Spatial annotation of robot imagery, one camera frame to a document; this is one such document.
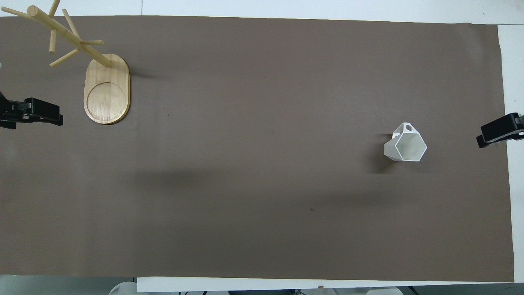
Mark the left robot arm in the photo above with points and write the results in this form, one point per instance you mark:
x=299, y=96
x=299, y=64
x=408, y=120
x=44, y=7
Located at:
x=123, y=288

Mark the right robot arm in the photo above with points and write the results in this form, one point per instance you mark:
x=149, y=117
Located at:
x=387, y=291

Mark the wooden cup rack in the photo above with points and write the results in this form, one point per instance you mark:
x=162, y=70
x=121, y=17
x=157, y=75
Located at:
x=107, y=94

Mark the white hexagonal cup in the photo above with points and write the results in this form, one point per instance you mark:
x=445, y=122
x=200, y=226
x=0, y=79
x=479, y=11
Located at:
x=407, y=148

